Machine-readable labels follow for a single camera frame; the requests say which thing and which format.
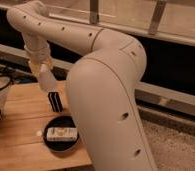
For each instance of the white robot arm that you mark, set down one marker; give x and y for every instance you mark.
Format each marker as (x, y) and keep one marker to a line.
(100, 87)

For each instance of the metal bracket middle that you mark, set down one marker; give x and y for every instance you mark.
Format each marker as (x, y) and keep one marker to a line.
(94, 11)

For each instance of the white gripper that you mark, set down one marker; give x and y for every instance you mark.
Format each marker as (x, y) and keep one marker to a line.
(38, 57)

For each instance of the metal bracket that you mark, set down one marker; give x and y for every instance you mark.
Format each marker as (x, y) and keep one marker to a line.
(94, 11)
(157, 15)

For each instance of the black round plate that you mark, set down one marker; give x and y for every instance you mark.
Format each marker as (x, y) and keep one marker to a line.
(60, 146)

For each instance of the white patterned box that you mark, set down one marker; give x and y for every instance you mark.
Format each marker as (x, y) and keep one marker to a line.
(61, 134)

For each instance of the metal bracket right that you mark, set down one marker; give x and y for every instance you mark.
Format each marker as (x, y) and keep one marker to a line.
(157, 15)

